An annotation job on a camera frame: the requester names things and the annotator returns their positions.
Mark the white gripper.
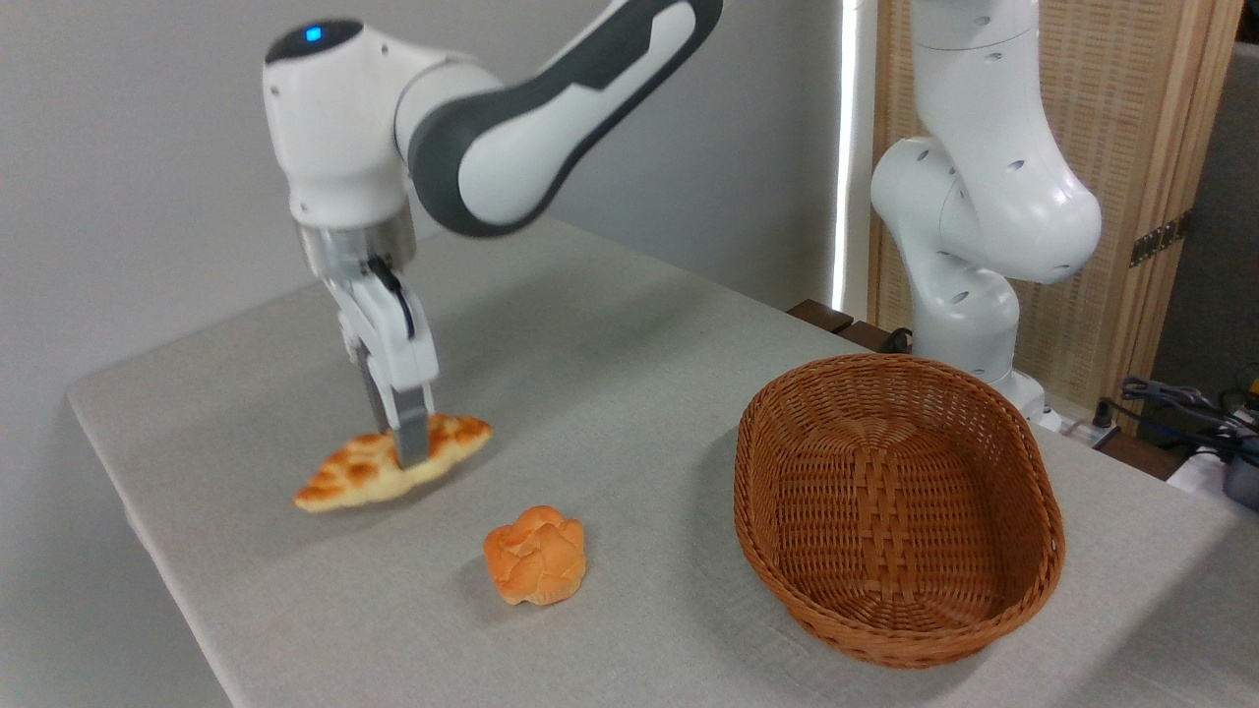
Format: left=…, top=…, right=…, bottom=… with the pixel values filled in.
left=325, top=258, right=439, bottom=469

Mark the long braided bread loaf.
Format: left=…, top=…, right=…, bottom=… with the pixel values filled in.
left=293, top=413, right=493, bottom=514

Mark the round orange bread roll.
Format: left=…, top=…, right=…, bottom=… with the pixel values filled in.
left=482, top=505, right=587, bottom=607

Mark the brown oval wicker basket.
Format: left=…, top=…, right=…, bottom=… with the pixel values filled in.
left=733, top=353, right=1066, bottom=671

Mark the gray tablecloth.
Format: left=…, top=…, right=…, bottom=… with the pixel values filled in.
left=67, top=216, right=1259, bottom=708

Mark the dark brown wooden furniture edge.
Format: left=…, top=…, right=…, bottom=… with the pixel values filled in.
left=787, top=299, right=916, bottom=355

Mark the metal screen hinge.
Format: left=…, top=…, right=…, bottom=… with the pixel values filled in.
left=1129, top=211, right=1191, bottom=268

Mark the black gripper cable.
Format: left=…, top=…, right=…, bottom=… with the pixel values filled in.
left=367, top=256, right=416, bottom=341

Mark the bundle of dark cables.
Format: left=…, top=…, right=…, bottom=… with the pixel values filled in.
left=1097, top=377, right=1259, bottom=463

